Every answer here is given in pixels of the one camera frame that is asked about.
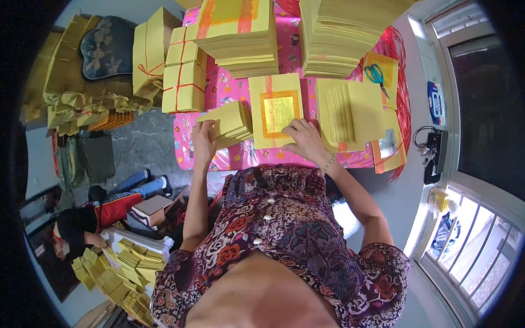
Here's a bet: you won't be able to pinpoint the person's right hand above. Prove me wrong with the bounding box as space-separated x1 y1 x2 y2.
281 118 336 166

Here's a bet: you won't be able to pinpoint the person's left hand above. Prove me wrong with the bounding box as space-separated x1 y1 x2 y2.
191 120 218 165

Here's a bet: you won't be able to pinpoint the small yellow paper stack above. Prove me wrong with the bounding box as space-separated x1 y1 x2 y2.
196 100 254 151

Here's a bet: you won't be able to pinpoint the yellow sheet with gold foil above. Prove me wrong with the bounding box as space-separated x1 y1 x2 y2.
248 73 304 150

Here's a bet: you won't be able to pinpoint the pink printed tablecloth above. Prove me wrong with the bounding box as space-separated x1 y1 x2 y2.
173 0 394 172

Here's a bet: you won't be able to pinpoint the square tied yellow paper bundle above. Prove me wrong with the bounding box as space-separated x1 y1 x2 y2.
162 61 207 115

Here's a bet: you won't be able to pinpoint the small tied yellow paper bundle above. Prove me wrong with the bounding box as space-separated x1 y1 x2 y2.
165 25 208 69

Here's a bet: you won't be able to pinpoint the large tied yellow paper bundle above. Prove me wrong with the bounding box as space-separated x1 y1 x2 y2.
132 7 183 101

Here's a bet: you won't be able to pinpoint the tall orange striped paper stack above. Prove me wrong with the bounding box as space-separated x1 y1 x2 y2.
194 0 280 79

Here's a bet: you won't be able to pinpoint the brown cardboard box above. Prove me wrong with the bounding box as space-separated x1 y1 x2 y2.
131 194 174 229

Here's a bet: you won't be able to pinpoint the dark floral cushion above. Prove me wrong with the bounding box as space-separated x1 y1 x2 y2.
79 16 138 82

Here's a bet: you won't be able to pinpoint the green cloth bags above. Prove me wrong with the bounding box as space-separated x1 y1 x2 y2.
52 130 116 190

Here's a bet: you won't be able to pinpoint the heap of yellow paper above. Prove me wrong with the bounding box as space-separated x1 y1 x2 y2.
21 14 158 137

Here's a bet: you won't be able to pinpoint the fanned yellow paper stack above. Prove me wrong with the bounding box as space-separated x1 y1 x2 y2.
314 78 386 153

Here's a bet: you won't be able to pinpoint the person's body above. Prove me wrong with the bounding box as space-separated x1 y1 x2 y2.
150 164 412 328

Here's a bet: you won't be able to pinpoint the tall plain yellow paper stack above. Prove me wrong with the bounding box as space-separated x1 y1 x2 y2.
299 0 413 79

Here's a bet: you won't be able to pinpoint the pile of folded yellow paper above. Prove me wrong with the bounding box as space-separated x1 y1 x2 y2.
71 237 168 326

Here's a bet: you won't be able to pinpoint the silver foil paper sheets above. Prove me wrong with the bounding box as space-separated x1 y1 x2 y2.
371 107 408 174

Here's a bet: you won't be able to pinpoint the yellow sheet with orange border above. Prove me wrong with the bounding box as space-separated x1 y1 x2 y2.
363 51 399 110

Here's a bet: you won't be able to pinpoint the yellow packet in plastic bag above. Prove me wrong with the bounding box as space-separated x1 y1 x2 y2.
427 187 459 217

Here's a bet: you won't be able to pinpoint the window with metal bars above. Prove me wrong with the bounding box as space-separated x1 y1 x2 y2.
408 0 525 324

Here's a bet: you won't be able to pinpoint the teal handled scissors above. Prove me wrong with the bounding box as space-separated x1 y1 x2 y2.
364 63 390 99

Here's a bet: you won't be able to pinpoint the red string bundle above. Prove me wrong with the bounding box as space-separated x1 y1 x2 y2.
379 25 412 182

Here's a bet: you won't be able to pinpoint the bunch of keys with cord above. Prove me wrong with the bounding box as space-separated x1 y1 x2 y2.
413 125 449 185

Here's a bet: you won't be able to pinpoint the blue wall sticker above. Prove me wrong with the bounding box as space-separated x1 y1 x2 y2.
426 80 447 127

